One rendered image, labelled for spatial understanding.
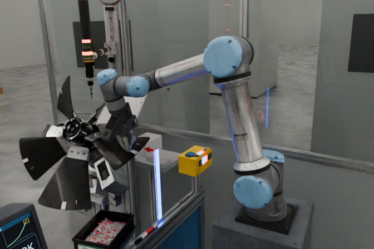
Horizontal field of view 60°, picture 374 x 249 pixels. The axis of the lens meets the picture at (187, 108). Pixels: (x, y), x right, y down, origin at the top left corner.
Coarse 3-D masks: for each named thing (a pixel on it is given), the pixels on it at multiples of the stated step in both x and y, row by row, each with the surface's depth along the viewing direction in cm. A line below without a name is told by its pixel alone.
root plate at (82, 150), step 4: (68, 148) 151; (72, 148) 151; (76, 148) 152; (80, 148) 153; (84, 148) 154; (68, 152) 150; (72, 152) 151; (76, 152) 151; (80, 152) 152; (84, 152) 153; (68, 156) 149; (72, 156) 150; (76, 156) 151; (80, 156) 152; (84, 156) 152
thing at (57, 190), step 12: (60, 168) 146; (72, 168) 147; (84, 168) 149; (60, 180) 144; (72, 180) 145; (84, 180) 147; (48, 192) 141; (60, 192) 142; (72, 192) 142; (84, 192) 144; (48, 204) 139; (60, 204) 140; (72, 204) 140; (84, 204) 141
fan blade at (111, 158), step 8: (96, 144) 144; (104, 144) 144; (112, 144) 143; (144, 144) 142; (104, 152) 139; (112, 152) 139; (120, 152) 139; (128, 152) 138; (112, 160) 135; (120, 160) 135; (128, 160) 135; (112, 168) 133
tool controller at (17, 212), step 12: (12, 204) 86; (24, 204) 83; (0, 216) 78; (12, 216) 78; (24, 216) 80; (36, 216) 83; (0, 228) 75; (12, 228) 77; (24, 228) 80; (36, 228) 82; (0, 240) 75; (12, 240) 77; (24, 240) 79; (36, 240) 82
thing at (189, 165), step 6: (192, 150) 162; (198, 150) 162; (210, 150) 163; (180, 156) 156; (186, 156) 155; (192, 156) 154; (204, 156) 158; (180, 162) 156; (186, 162) 154; (192, 162) 153; (198, 162) 154; (210, 162) 165; (180, 168) 157; (186, 168) 155; (192, 168) 153; (198, 168) 154; (204, 168) 160; (186, 174) 156; (192, 174) 154; (198, 174) 155
